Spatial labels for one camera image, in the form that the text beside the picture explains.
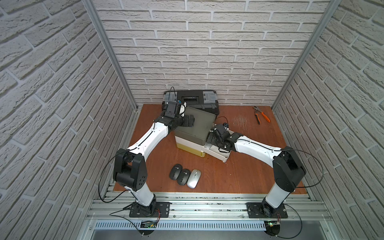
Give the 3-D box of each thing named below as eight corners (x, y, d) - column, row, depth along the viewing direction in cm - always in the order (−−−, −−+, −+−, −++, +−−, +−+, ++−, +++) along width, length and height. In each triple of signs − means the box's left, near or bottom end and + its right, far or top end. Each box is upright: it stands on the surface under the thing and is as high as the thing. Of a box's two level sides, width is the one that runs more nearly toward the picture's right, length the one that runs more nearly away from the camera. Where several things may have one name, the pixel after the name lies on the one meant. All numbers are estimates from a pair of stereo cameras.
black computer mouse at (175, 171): (167, 176, 87) (166, 175, 84) (175, 163, 92) (175, 161, 90) (176, 181, 85) (175, 180, 83) (183, 167, 90) (183, 166, 88)
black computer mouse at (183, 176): (175, 182, 85) (174, 180, 82) (183, 168, 90) (182, 166, 87) (184, 186, 83) (184, 185, 81) (191, 173, 88) (191, 171, 86)
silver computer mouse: (185, 186, 83) (185, 185, 82) (192, 168, 90) (192, 167, 88) (196, 189, 82) (196, 188, 80) (201, 171, 89) (202, 170, 87)
